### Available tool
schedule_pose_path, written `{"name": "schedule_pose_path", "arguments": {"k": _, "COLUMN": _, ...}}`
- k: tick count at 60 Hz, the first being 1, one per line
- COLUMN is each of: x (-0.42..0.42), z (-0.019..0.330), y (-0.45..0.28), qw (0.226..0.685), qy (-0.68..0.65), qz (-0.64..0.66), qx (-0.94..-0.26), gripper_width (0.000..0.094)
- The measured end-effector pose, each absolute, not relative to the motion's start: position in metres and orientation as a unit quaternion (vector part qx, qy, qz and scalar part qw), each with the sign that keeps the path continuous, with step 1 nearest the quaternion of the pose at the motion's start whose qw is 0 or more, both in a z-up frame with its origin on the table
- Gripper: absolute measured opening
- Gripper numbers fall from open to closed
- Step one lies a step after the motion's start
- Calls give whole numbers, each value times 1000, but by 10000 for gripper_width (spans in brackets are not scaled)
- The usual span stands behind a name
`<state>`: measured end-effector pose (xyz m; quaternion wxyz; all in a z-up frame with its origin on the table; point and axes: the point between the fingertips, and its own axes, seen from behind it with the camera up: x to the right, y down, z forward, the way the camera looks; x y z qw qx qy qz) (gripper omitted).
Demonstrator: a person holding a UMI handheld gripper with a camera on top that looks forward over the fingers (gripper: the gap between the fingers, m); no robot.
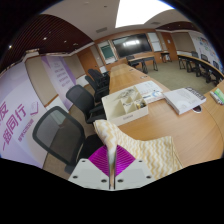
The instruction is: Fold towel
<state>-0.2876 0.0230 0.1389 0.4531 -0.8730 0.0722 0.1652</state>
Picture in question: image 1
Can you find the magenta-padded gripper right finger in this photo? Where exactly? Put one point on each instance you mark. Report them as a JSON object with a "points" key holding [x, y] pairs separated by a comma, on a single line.
{"points": [[136, 173]]}

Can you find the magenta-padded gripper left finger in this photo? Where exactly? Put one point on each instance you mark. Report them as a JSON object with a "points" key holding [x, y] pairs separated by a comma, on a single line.
{"points": [[90, 173]]}

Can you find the cream zigzag towel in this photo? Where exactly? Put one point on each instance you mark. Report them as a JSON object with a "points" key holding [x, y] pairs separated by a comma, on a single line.
{"points": [[153, 150]]}

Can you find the black mesh office chair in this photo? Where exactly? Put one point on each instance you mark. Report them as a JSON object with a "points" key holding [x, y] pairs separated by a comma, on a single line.
{"points": [[80, 98], [56, 133]]}

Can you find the open white compartment box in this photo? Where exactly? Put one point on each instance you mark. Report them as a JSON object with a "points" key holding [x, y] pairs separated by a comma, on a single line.
{"points": [[126, 115]]}

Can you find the white printed paper sheets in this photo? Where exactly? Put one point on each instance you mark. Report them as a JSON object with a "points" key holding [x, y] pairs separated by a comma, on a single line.
{"points": [[150, 90]]}

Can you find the flat white book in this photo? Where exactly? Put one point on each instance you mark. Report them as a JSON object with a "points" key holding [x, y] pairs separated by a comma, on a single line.
{"points": [[183, 100]]}

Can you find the small dark round object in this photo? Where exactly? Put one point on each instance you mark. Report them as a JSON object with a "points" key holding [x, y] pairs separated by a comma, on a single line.
{"points": [[197, 109]]}

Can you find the row of black office chairs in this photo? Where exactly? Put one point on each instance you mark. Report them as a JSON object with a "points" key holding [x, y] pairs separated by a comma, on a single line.
{"points": [[98, 81]]}

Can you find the brown wooden door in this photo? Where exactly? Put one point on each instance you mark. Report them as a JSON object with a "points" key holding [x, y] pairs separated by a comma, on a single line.
{"points": [[170, 46], [87, 63]]}

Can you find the dark-legged wooden desk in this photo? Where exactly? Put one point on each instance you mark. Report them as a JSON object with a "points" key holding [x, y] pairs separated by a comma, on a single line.
{"points": [[143, 60]]}

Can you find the black chair behind desk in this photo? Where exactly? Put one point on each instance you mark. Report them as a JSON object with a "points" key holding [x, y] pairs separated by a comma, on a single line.
{"points": [[130, 58]]}

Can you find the green framed whiteboard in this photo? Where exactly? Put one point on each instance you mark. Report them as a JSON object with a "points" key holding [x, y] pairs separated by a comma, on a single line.
{"points": [[107, 52]]}

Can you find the small dark side table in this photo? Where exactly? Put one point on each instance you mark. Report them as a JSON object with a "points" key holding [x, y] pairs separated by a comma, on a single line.
{"points": [[166, 54]]}

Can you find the long curved wooden table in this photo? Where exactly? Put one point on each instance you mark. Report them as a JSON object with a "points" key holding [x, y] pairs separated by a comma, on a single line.
{"points": [[203, 63]]}

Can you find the group of black chairs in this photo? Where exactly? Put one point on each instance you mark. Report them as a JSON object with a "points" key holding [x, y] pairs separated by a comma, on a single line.
{"points": [[204, 57]]}

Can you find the bright ceiling light panel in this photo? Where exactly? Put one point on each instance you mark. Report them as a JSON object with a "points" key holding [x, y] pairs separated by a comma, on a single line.
{"points": [[140, 11]]}

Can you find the large purple wall banner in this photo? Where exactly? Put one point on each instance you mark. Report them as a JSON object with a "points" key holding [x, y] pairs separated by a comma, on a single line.
{"points": [[16, 120]]}

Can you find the narrow purple wall banner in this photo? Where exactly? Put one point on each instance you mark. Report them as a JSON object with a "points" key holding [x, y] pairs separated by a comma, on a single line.
{"points": [[60, 78]]}

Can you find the large black wall screen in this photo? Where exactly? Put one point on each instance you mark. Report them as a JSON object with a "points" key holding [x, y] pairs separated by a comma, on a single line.
{"points": [[131, 45]]}

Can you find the white wall panel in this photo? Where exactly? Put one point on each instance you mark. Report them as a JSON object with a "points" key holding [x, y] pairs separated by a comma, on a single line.
{"points": [[154, 41]]}

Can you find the colourful wall poster display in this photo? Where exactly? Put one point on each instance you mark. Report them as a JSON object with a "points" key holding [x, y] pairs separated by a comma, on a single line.
{"points": [[205, 45]]}

